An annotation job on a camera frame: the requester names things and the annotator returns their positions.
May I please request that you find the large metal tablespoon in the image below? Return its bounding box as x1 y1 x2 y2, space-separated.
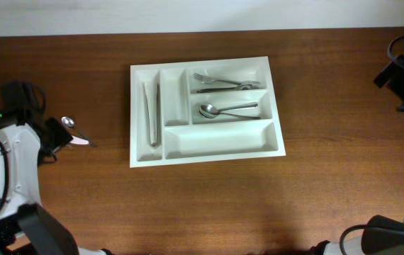
199 103 258 113

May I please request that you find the metal fork crosswise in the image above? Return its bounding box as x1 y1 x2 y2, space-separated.
192 73 261 85

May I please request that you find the metal fork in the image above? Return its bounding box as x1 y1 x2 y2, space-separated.
196 84 259 94

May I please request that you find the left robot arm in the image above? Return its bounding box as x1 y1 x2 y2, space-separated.
0 81 91 254

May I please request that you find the pink plastic butter knife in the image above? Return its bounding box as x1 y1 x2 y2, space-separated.
68 136 90 146

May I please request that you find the white plastic cutlery tray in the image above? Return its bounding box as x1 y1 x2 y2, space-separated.
130 57 286 168

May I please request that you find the small teaspoon smooth handle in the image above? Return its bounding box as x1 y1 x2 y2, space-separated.
61 116 96 147

